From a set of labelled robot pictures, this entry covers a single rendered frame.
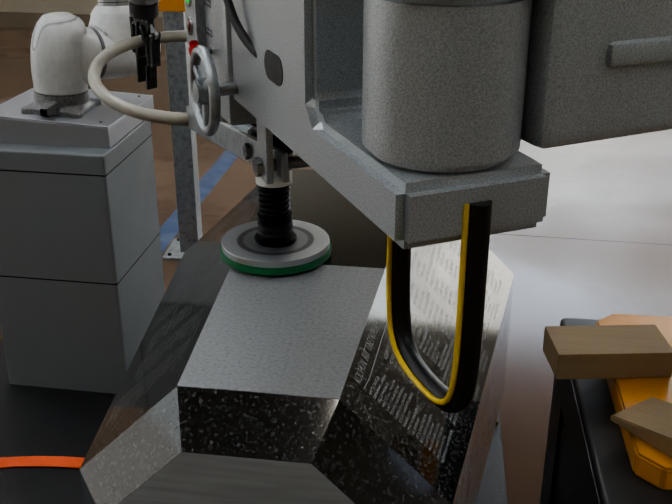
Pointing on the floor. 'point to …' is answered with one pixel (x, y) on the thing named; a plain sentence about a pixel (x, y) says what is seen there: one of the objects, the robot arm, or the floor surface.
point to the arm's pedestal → (78, 260)
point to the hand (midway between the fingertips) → (146, 73)
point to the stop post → (179, 69)
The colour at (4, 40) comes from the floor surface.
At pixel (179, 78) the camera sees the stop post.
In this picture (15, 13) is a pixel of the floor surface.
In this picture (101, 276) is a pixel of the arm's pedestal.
